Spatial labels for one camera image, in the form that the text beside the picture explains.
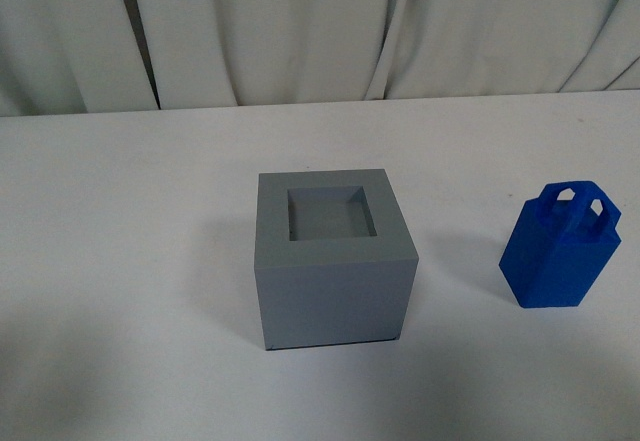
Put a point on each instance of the blue handled insert part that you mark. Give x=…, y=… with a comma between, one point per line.
x=561, y=242

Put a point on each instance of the gray cube base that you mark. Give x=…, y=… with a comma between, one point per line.
x=334, y=261

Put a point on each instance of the white curtain backdrop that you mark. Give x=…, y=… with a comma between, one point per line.
x=90, y=56

